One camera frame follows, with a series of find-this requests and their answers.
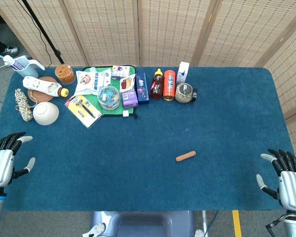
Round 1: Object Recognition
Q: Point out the clear tub of binder clips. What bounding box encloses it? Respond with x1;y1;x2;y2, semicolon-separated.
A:
97;85;121;111

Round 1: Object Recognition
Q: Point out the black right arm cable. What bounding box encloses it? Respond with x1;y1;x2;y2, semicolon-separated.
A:
265;218;287;237

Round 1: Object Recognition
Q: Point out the white table leg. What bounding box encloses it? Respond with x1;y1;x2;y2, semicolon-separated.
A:
202;210;208;237

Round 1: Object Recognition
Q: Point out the white snack packet red fruit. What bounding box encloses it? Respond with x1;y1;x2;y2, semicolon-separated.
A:
119;74;136;94

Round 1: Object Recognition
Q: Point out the thin blue cable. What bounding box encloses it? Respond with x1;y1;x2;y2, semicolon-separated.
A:
207;210;219;234

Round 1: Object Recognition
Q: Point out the right five-finger robot hand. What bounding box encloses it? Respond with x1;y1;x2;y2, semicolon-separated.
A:
256;149;296;214

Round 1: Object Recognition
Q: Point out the small sausage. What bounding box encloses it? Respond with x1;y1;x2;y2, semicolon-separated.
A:
175;151;196;162

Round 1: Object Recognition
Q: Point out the dark blue long box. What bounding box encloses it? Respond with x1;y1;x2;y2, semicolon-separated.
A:
135;72;150;105

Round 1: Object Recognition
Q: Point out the white sneaker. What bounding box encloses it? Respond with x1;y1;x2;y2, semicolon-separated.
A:
1;45;19;56

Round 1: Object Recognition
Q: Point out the glass seed jar black lid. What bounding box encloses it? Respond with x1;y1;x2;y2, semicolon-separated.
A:
175;82;198;104

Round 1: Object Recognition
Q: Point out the white purple toothpaste tube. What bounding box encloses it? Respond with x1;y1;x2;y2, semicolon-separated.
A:
2;55;25;71

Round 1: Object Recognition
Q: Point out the left five-finger robot hand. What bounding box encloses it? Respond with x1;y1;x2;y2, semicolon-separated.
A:
0;132;37;188

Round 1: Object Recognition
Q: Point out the green tray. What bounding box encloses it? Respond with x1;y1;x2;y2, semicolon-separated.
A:
81;64;138;119

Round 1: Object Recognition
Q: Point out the orange drink can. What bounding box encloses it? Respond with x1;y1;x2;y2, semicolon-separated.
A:
162;70;176;102

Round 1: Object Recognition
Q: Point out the small purple box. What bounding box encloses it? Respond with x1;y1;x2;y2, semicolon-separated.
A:
121;90;139;109

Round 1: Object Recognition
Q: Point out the round woven brown coaster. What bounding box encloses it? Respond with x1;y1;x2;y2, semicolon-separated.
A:
27;76;59;103

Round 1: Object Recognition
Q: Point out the razor in yellow blister pack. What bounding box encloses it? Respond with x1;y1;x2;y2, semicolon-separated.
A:
64;94;103;129

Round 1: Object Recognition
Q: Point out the white box with purple print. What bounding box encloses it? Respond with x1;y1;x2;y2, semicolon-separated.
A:
111;65;131;81

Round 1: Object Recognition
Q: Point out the white and blue carton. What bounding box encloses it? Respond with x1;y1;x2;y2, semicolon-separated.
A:
176;61;190;84

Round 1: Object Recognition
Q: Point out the amber honey squeeze bottle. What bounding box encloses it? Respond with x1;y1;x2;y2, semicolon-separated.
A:
149;68;164;100

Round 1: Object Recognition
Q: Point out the coiled beige rope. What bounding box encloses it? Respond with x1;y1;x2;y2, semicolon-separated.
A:
14;88;34;122

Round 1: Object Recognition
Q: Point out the cream upturned bowl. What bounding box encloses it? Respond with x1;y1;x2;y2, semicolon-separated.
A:
33;101;60;126

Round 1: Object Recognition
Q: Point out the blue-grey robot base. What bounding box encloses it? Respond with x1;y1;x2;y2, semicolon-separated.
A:
90;210;195;237

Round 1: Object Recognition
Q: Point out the blue felt table cloth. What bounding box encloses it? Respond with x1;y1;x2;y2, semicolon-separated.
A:
0;66;296;212

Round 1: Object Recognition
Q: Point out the white bottle with yellow cap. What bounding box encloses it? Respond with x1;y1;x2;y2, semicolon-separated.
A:
22;76;70;97

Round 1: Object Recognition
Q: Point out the black tripod stand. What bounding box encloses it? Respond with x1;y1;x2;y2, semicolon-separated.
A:
21;0;65;65

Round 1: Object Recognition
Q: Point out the bamboo folding screen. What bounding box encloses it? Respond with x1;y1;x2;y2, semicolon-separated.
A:
0;0;296;171

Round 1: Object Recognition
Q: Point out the clear jar of rubber bands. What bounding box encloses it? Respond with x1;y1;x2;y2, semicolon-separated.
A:
54;64;76;85

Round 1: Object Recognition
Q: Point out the white sugar bag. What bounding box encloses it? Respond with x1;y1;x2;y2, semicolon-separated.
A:
74;68;112;96

